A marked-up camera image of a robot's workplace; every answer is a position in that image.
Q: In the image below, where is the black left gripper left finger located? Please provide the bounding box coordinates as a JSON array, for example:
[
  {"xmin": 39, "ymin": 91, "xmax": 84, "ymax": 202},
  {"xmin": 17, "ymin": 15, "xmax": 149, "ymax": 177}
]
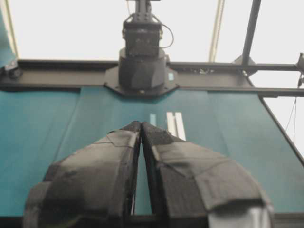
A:
[{"xmin": 23, "ymin": 121, "xmax": 140, "ymax": 228}]

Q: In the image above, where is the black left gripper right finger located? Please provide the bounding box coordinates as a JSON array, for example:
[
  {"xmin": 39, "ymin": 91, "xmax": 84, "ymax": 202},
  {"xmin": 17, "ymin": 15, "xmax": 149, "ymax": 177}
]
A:
[{"xmin": 141, "ymin": 122, "xmax": 273, "ymax": 228}]

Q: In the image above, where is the silver aluminium extrusion rail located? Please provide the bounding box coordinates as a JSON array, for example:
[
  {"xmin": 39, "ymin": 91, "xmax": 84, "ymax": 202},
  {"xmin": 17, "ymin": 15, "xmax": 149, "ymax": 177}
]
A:
[{"xmin": 166, "ymin": 112, "xmax": 186, "ymax": 141}]

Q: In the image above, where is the teal table cloth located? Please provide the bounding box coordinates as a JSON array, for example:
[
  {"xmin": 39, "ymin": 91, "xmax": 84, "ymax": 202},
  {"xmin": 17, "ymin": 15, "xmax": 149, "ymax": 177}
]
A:
[{"xmin": 0, "ymin": 88, "xmax": 304, "ymax": 216}]

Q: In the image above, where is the black table frame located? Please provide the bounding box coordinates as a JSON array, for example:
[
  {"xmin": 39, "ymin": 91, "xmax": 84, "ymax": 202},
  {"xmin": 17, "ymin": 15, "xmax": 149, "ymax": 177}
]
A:
[{"xmin": 0, "ymin": 0, "xmax": 304, "ymax": 167}]

